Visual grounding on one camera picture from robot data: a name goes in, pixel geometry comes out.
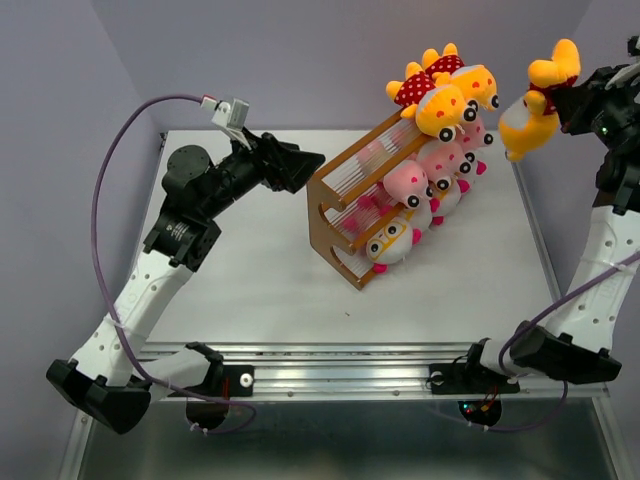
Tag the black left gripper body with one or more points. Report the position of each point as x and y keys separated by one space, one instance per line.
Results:
x=239 y=174

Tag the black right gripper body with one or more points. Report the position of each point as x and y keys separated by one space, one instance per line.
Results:
x=627 y=114

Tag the yellow bear plush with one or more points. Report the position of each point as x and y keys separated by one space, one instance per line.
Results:
x=437 y=106
x=532 y=120
x=476 y=81

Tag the pink plush with wheels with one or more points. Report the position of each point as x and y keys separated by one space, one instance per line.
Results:
x=471 y=138

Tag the white glasses plush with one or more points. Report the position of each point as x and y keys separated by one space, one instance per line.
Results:
x=448 y=192
x=406 y=227
x=378 y=256

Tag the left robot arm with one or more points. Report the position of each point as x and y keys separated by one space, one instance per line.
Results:
x=104 y=378

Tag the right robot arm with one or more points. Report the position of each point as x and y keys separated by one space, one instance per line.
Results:
x=571 y=340

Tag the wooden toy shelf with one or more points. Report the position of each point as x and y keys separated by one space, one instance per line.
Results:
x=348 y=182

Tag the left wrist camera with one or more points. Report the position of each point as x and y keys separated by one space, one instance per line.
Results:
x=229 y=115

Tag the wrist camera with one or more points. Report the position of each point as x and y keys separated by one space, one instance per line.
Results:
x=630 y=60
x=229 y=115

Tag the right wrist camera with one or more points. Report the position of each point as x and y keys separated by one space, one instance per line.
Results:
x=630 y=60

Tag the aluminium rail frame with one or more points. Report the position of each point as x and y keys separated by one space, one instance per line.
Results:
x=336 y=371

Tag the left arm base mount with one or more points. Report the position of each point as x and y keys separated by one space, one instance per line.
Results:
x=222 y=406

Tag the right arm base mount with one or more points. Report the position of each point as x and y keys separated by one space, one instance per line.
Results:
x=479 y=389

